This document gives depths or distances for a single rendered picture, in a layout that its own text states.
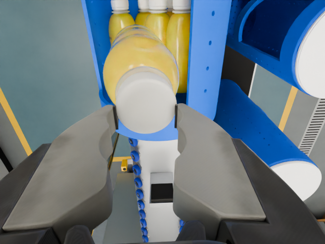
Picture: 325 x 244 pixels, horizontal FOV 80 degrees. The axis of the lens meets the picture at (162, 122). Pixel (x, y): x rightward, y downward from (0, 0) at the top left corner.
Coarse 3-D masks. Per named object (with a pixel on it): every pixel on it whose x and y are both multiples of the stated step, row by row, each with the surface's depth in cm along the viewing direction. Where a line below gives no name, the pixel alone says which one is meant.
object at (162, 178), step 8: (152, 176) 85; (160, 176) 84; (168, 176) 84; (152, 184) 79; (160, 184) 79; (168, 184) 79; (152, 192) 76; (160, 192) 75; (168, 192) 75; (152, 200) 73; (160, 200) 73; (168, 200) 74
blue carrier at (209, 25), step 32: (96, 0) 42; (128, 0) 48; (192, 0) 28; (224, 0) 31; (96, 32) 43; (192, 32) 30; (224, 32) 35; (96, 64) 43; (192, 64) 32; (192, 96) 36
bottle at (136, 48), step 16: (128, 32) 19; (144, 32) 19; (112, 48) 16; (128, 48) 14; (144, 48) 14; (160, 48) 15; (112, 64) 14; (128, 64) 14; (144, 64) 14; (160, 64) 14; (176, 64) 16; (112, 80) 14; (176, 80) 15; (112, 96) 15
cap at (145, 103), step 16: (128, 80) 12; (144, 80) 11; (160, 80) 12; (128, 96) 12; (144, 96) 12; (160, 96) 12; (128, 112) 12; (144, 112) 12; (160, 112) 13; (128, 128) 13; (144, 128) 13; (160, 128) 13
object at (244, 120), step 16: (224, 80) 142; (224, 96) 124; (240, 96) 118; (224, 112) 113; (240, 112) 104; (256, 112) 102; (224, 128) 107; (240, 128) 96; (256, 128) 90; (272, 128) 89; (256, 144) 83; (272, 144) 80; (288, 144) 79; (272, 160) 74; (288, 160) 72; (304, 160) 72
